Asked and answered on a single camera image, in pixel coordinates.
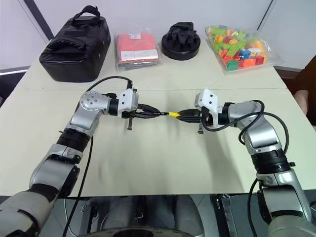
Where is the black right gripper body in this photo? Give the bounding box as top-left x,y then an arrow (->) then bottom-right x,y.
197,106 -> 214,135

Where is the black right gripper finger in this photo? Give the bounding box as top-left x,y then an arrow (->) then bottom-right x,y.
179,108 -> 201,117
180,115 -> 201,124

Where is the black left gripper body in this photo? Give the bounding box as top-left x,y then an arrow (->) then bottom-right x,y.
121,104 -> 147,131

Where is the red packet in plastic bag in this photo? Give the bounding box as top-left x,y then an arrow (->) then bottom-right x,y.
114,31 -> 163,72

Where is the black round stand with gloves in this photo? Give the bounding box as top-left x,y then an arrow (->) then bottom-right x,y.
160,21 -> 200,61

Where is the clear bag of colourful blocks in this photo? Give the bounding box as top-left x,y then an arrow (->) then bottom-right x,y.
204,24 -> 281,75

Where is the black fabric carry bag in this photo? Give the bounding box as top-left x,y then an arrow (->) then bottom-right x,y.
39,5 -> 112,83

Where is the brown garment sleeve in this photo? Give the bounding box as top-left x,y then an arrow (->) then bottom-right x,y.
294,56 -> 316,95

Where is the dark rounded base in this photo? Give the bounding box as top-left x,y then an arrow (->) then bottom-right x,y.
86,226 -> 201,237

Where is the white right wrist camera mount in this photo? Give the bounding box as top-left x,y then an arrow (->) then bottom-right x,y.
194,88 -> 220,127

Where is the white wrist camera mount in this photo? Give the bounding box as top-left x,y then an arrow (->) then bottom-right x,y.
194,88 -> 220,127
117,88 -> 139,119

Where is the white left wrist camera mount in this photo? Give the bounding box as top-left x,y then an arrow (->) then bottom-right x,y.
117,88 -> 139,119

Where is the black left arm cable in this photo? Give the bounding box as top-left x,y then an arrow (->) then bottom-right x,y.
63,76 -> 134,237

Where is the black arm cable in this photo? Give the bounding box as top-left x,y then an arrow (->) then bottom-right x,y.
203,99 -> 290,237
63,76 -> 134,237

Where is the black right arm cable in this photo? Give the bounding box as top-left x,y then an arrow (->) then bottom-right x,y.
203,99 -> 290,237

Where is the silver metal bracket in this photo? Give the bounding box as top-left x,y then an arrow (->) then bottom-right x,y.
214,192 -> 238,237

